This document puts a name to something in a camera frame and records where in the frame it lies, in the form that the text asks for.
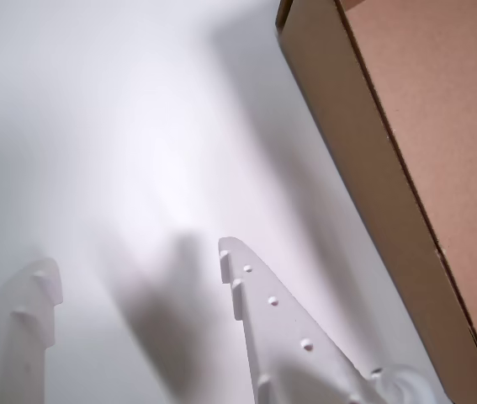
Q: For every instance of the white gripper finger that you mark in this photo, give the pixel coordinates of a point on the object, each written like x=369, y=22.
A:
x=284, y=345
x=15, y=336

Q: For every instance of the brown cardboard box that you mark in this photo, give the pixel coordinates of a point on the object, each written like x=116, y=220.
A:
x=431, y=126

